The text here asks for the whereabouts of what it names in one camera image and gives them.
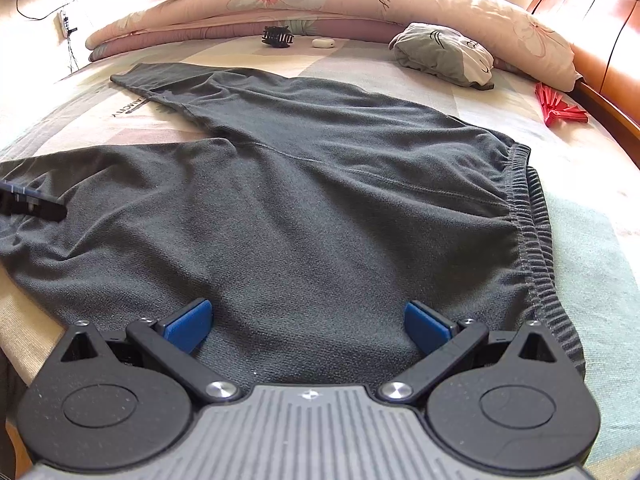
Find black hair claw clip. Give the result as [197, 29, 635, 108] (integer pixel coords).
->
[259, 25, 296, 48]

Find dark grey pants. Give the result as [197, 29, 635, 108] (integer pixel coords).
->
[0, 62, 586, 396]

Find red folding fan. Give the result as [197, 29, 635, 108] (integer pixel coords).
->
[534, 81, 590, 126]

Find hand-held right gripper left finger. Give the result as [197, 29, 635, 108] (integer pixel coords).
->
[59, 298, 241, 403]

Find grey white plush toy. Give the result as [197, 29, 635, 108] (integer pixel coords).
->
[389, 22, 496, 92]

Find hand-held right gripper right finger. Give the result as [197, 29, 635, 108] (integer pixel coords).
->
[378, 301, 561, 403]

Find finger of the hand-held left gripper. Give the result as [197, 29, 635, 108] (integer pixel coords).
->
[0, 177, 69, 222]

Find folded pink floral quilt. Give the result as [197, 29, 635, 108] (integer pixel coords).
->
[85, 0, 583, 93]

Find orange wooden headboard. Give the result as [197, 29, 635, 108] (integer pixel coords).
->
[525, 0, 640, 166]

